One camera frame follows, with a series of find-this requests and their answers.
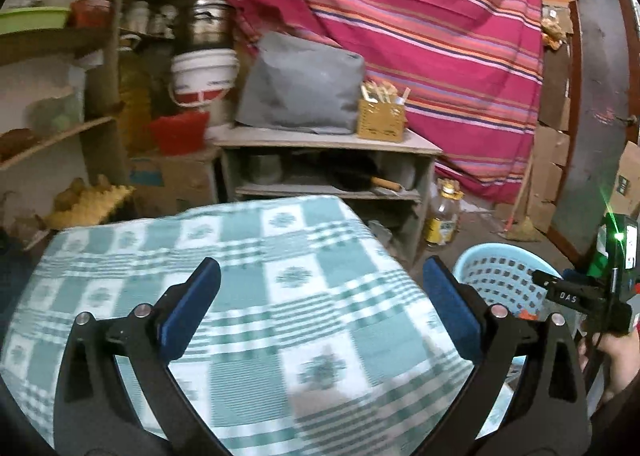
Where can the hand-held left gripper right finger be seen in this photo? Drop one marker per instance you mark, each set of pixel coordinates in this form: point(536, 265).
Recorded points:
point(452, 316)

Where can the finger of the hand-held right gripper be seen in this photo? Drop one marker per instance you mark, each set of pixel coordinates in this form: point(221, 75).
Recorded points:
point(545, 278)

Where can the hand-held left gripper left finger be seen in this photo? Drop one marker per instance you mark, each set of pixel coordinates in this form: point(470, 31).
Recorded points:
point(190, 311)

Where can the orange red wrapper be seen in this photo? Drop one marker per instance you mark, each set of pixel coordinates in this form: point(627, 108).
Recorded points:
point(526, 315)

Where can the light blue plastic basket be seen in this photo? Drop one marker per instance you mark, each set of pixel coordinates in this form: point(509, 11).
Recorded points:
point(500, 250)

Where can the person's right hand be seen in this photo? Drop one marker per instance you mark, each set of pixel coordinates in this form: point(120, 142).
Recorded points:
point(620, 361)

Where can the straw broom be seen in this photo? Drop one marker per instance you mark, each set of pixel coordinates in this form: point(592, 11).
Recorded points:
point(522, 232)

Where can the clear oil bottle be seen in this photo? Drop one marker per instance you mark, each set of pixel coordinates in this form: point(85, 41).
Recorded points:
point(442, 221)

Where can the stacked cardboard sheets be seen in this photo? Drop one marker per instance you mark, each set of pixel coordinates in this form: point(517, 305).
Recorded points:
point(547, 170)

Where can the green checkered tablecloth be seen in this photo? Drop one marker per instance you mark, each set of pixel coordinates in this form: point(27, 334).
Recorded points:
point(300, 246)

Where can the brown cardboard box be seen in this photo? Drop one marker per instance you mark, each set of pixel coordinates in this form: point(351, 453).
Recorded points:
point(185, 180)

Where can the yellow egg tray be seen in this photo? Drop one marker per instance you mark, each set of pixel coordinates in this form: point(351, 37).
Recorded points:
point(95, 203)

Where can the black frying pan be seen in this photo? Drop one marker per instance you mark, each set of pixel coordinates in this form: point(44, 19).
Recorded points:
point(385, 183)

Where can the potato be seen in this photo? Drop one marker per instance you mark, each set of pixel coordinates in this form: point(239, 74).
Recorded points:
point(70, 193)

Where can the red plastic basin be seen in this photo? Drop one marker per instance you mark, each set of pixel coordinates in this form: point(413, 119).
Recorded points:
point(180, 133)

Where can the yellow utensil holder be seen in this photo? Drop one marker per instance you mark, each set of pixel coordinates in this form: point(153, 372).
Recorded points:
point(380, 123)

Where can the wooden cabinet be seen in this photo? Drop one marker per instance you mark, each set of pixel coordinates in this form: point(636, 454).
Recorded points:
point(320, 140)

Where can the yellow oil jug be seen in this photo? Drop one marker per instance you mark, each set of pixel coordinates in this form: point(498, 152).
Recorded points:
point(135, 95)

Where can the bunch of wooden chopsticks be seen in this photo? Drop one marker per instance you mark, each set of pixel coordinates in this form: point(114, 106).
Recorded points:
point(382, 91)

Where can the clear plastic box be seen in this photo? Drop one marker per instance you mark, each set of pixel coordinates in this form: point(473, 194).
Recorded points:
point(55, 115)

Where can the row of sweet potatoes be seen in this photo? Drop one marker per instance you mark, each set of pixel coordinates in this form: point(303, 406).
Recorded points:
point(17, 143)

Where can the white plastic bucket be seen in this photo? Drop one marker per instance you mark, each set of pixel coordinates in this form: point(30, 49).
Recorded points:
point(205, 70)

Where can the hanging tan bundle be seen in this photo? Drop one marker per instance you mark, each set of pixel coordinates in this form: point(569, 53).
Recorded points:
point(554, 33)

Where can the grey cushion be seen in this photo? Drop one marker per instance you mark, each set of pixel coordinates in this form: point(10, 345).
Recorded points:
point(300, 80)

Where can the red striped cloth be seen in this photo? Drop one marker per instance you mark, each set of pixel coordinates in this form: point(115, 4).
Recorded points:
point(400, 35)

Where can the steel stock pot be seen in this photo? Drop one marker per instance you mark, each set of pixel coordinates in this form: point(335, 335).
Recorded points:
point(207, 23)

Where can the white plastic jar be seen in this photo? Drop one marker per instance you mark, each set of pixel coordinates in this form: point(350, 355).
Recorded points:
point(140, 15)

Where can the wooden shelf unit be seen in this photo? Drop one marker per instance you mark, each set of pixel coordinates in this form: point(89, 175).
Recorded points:
point(55, 40)

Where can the small red basket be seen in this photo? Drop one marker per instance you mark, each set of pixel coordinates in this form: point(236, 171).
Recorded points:
point(92, 13)

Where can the green plastic basin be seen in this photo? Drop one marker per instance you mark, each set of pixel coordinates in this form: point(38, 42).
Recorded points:
point(30, 20)

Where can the grey door brown frame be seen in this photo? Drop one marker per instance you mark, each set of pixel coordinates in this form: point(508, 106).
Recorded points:
point(595, 85)

